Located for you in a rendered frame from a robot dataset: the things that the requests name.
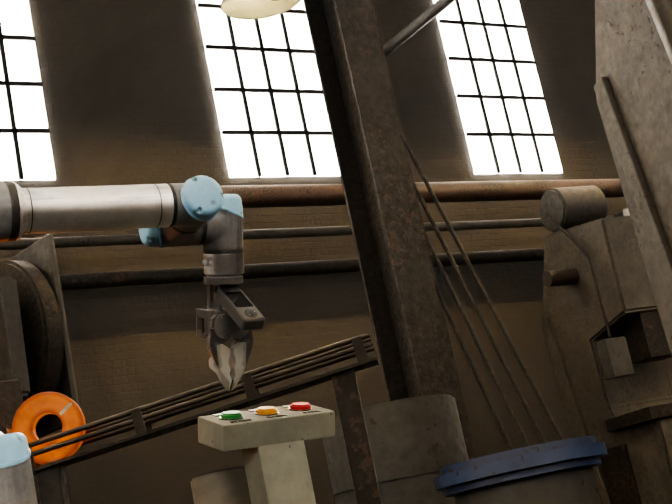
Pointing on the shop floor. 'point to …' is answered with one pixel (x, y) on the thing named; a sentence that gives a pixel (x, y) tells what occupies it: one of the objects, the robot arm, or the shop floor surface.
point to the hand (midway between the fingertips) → (231, 384)
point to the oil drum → (403, 450)
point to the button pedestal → (272, 449)
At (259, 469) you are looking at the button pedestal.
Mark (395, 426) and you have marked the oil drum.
